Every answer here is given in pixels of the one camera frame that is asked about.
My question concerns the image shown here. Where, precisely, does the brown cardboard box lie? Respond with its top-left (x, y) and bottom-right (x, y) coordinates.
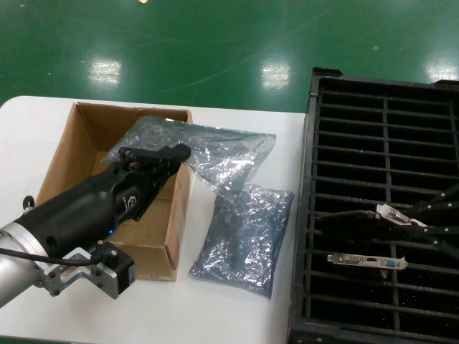
top-left (35, 102), bottom-right (194, 282)

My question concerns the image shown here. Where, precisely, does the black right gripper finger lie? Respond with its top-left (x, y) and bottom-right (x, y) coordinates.
top-left (410, 181), bottom-right (459, 219)
top-left (404, 220), bottom-right (459, 259)

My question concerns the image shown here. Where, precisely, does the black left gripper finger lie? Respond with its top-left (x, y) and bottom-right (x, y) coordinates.
top-left (138, 160), bottom-right (191, 199)
top-left (117, 144), bottom-right (192, 168)

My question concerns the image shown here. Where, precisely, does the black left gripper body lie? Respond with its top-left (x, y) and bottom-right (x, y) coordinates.
top-left (20, 166), bottom-right (164, 259)

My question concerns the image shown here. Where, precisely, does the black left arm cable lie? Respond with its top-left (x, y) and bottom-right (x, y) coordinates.
top-left (0, 247), bottom-right (108, 268)

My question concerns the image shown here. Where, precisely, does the silver anti-static bag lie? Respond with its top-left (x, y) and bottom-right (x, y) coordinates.
top-left (101, 115), bottom-right (278, 197)
top-left (189, 182), bottom-right (295, 300)

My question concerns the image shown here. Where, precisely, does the black slotted plastic container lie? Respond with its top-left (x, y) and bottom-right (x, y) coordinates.
top-left (288, 67), bottom-right (459, 344)

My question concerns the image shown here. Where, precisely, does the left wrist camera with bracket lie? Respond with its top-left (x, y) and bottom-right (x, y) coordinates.
top-left (35, 242), bottom-right (137, 300)

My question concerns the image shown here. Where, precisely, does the graphics card with metal bracket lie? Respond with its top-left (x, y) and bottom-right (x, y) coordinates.
top-left (327, 252), bottom-right (410, 274)
top-left (315, 203), bottom-right (428, 234)

